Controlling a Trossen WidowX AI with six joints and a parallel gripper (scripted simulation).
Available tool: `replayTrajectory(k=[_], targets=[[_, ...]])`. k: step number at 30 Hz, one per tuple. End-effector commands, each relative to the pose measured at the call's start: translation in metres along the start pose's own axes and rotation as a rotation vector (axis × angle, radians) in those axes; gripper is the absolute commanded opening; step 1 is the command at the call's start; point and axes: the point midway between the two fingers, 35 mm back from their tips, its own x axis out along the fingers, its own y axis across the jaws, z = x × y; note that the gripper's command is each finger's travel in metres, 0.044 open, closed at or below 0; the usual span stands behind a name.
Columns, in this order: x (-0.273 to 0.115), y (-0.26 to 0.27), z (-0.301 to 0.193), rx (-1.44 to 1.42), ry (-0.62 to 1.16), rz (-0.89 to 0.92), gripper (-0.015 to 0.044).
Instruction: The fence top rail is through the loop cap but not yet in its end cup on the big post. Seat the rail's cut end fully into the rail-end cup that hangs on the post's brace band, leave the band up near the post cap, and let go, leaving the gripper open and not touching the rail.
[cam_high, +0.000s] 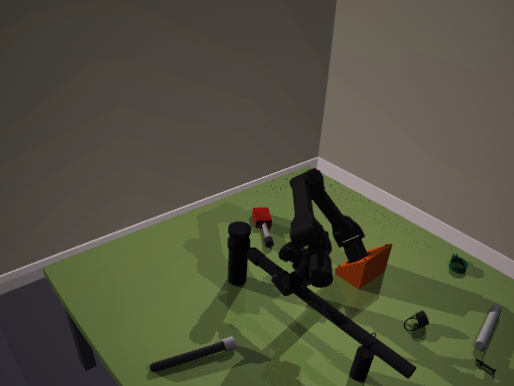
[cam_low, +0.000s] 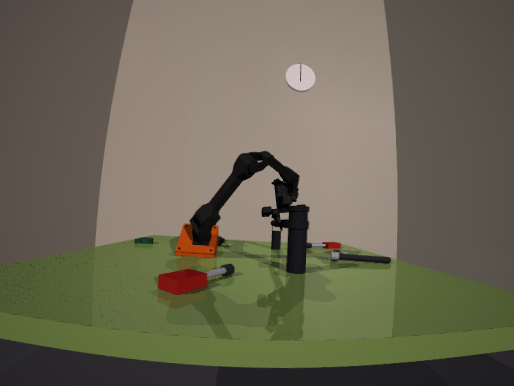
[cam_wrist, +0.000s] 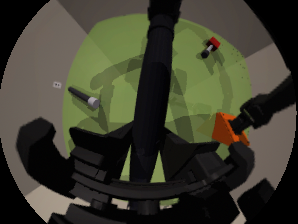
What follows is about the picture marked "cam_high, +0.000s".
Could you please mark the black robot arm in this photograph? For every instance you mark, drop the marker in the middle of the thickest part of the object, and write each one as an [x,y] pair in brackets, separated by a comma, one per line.
[305,230]

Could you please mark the black cylindrical pipe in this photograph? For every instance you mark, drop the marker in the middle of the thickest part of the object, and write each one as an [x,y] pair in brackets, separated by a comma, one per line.
[346,324]

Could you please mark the black cylindrical post with cap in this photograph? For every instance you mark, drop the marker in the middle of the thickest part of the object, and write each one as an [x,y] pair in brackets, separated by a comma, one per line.
[237,263]

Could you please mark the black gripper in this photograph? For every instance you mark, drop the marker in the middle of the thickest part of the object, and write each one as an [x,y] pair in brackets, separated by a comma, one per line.
[289,283]

